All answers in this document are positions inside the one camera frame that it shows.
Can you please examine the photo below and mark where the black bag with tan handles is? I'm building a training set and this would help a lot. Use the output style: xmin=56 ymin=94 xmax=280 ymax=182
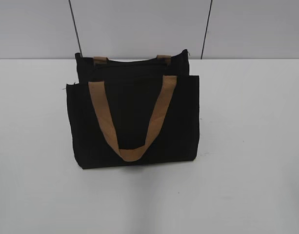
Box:
xmin=66 ymin=50 xmax=199 ymax=169

